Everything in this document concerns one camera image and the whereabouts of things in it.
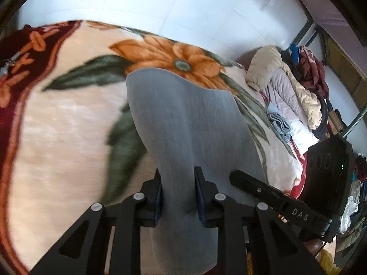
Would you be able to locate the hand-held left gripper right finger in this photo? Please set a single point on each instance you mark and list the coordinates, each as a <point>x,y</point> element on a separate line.
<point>200,203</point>

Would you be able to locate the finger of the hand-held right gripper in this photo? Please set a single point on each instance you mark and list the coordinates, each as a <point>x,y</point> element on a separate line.
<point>249,183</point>

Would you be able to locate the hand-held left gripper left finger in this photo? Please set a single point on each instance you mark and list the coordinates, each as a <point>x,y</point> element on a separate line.
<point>157,203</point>

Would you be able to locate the grey fleece pants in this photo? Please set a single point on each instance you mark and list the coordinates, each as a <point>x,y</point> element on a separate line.
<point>186,120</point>

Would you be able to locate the pile of mixed clothes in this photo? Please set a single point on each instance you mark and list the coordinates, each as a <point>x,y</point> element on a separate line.
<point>354,203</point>

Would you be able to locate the white cloth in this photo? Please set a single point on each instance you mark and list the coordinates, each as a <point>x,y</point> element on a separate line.
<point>301,134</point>

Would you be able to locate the black garment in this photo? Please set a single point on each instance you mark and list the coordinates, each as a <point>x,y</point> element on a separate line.
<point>325,111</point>

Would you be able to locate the small grey-blue knitted cloth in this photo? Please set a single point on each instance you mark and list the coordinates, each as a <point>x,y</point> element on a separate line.
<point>278,123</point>

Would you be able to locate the yellow fuzzy cloth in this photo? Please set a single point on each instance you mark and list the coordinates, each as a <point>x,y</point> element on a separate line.
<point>326,262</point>

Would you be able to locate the pink quilted jacket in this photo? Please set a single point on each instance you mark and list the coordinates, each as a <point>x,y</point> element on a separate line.
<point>282,91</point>

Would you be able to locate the floral printed blanket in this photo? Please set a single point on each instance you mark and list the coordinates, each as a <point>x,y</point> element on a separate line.
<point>71,149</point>

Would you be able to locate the dark red garment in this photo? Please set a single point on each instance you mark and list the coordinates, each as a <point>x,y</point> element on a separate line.
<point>314,68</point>

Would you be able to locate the wooden board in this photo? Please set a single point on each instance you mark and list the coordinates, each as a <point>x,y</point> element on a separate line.
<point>341,60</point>

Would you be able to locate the beige puffer jacket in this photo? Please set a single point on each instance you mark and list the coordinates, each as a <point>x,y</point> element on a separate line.
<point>263,66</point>

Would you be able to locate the blue garment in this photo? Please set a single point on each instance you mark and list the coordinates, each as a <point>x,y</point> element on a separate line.
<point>294,52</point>

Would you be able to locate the lilac sheet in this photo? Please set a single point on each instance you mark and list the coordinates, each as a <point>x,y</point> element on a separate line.
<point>321,3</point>

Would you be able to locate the grey metal hand tool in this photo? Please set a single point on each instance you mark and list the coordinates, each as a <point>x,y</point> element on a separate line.
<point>8,64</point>

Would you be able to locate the green metal bed frame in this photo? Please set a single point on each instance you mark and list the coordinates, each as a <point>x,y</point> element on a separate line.
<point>304,31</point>

